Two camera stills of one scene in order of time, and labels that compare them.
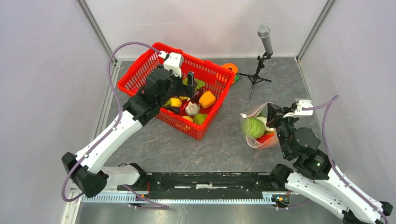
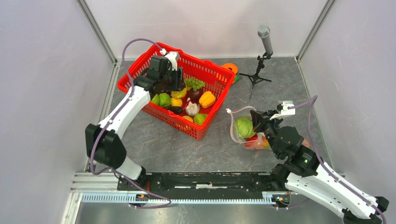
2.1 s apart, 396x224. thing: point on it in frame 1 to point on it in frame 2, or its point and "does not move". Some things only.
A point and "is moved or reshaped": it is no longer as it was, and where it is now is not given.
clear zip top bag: [253, 123] is moved or reshaped
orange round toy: [231, 66] does not move
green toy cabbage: [253, 128] is moved or reshaped
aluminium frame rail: [77, 198] does not move
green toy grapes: [198, 83] does not move
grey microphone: [263, 31] does not move
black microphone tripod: [255, 78] does not move
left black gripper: [188, 90] to [179, 83]
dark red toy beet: [195, 99] does not move
